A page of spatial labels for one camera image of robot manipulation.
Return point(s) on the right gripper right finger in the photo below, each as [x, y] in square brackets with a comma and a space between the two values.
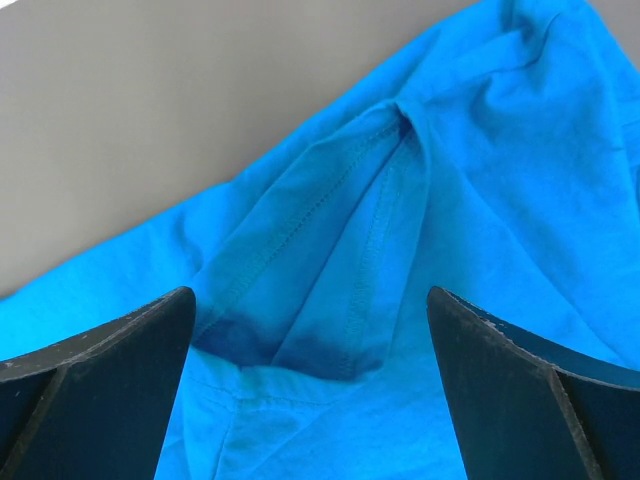
[524, 407]

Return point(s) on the blue t shirt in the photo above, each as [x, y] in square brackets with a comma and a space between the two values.
[496, 155]

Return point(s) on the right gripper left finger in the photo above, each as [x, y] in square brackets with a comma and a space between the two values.
[97, 405]

